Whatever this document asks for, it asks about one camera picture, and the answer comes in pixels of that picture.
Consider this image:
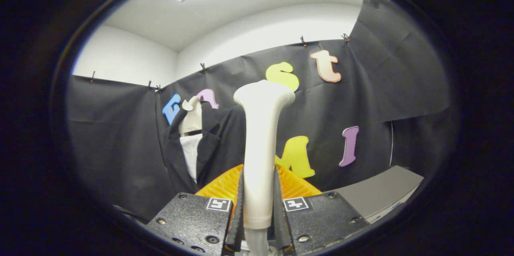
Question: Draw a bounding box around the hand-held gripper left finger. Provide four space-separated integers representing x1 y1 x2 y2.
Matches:
145 164 244 256

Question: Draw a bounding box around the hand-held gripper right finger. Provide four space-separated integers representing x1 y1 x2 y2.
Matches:
274 164 370 256

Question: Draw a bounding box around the white shirt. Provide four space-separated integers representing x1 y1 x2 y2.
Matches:
179 133 203 184

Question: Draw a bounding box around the black suit jacket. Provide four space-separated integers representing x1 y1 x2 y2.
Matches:
161 101 247 194

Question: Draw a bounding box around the white garment steamer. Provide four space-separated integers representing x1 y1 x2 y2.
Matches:
234 80 296 256

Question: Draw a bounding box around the grey cabinet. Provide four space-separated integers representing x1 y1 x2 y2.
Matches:
323 165 425 224

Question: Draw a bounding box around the beige mannequin neck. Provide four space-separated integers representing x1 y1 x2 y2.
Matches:
178 96 203 135

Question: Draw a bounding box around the black backdrop cloth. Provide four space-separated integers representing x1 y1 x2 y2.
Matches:
64 0 452 220

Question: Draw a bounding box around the row of black clips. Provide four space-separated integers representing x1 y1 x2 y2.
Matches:
89 0 368 92

